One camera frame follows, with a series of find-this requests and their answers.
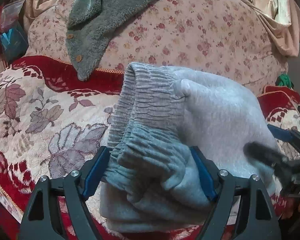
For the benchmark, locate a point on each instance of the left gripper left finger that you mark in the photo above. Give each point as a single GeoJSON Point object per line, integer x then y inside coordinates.
{"type": "Point", "coordinates": [43, 219]}

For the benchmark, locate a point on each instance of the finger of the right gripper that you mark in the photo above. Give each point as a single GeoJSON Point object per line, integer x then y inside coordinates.
{"type": "Point", "coordinates": [264, 154]}
{"type": "Point", "coordinates": [290, 136]}

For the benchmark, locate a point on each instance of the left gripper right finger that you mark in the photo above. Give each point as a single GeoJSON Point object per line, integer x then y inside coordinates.
{"type": "Point", "coordinates": [255, 218]}

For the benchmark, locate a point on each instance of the light grey sweatpants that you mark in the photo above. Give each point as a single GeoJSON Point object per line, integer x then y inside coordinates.
{"type": "Point", "coordinates": [152, 181]}

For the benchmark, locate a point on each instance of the green cloth item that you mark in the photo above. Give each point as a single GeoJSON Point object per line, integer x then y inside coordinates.
{"type": "Point", "coordinates": [284, 81]}

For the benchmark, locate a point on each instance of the red floral plush blanket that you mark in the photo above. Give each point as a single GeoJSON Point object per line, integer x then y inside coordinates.
{"type": "Point", "coordinates": [50, 124]}

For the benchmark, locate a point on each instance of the blue plastic bag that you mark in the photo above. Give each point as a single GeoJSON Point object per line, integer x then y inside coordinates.
{"type": "Point", "coordinates": [14, 43]}

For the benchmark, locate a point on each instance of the grey-green fleece jacket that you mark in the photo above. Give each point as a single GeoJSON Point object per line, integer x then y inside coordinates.
{"type": "Point", "coordinates": [91, 26]}

